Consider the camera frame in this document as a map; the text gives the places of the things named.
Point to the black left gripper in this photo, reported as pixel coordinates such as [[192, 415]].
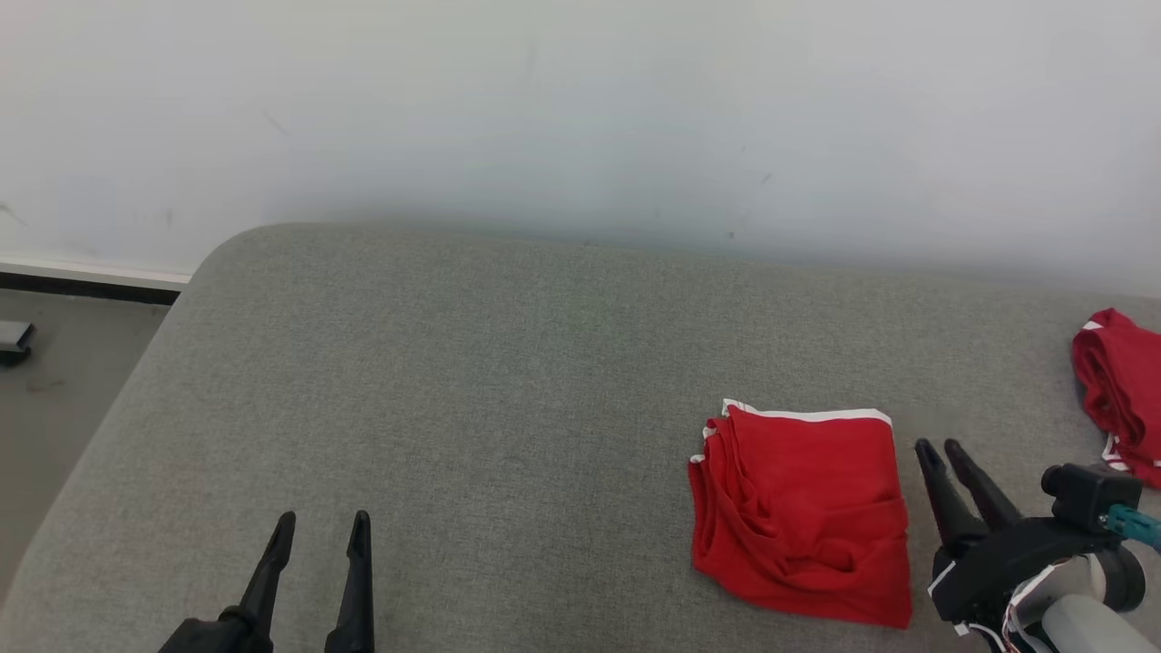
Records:
[[213, 637]]

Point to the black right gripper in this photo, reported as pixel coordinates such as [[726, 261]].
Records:
[[998, 567]]

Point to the plain red white garment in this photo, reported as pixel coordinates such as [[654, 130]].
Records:
[[807, 508]]

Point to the red jersey with number print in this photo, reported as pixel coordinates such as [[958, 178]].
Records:
[[1129, 390]]

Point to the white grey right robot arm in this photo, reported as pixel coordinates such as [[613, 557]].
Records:
[[1084, 626]]

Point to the grey fabric sofa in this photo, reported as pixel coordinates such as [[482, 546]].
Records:
[[453, 408]]

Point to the white and black baseboard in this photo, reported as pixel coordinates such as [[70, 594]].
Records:
[[91, 279]]

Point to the small grey floor object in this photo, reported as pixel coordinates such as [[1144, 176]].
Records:
[[14, 343]]

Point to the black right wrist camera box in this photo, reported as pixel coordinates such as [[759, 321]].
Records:
[[1088, 494]]

